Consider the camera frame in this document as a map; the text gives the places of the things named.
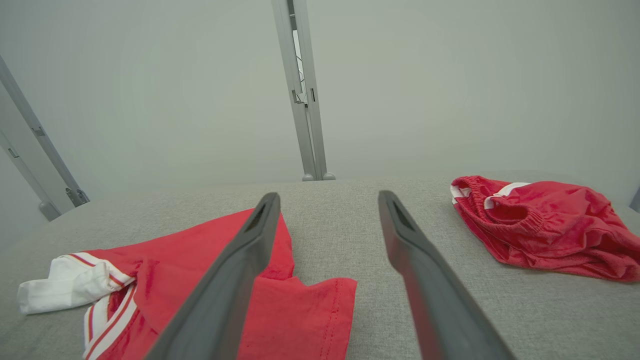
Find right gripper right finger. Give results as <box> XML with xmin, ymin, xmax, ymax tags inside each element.
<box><xmin>377</xmin><ymin>189</ymin><xmax>517</xmax><ymax>360</ymax></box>

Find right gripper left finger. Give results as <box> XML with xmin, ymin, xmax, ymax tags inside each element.
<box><xmin>144</xmin><ymin>192</ymin><xmax>282</xmax><ymax>360</ymax></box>

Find red and white jersey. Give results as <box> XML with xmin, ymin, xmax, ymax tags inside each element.
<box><xmin>17</xmin><ymin>207</ymin><xmax>358</xmax><ymax>360</ymax></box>

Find red Bulls shorts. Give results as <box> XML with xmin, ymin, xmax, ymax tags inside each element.
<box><xmin>450</xmin><ymin>175</ymin><xmax>640</xmax><ymax>283</ymax></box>

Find grey metal frame post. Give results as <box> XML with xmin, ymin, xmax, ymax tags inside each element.
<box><xmin>0</xmin><ymin>55</ymin><xmax>91</xmax><ymax>222</ymax></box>
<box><xmin>271</xmin><ymin>0</ymin><xmax>337</xmax><ymax>182</ymax></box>

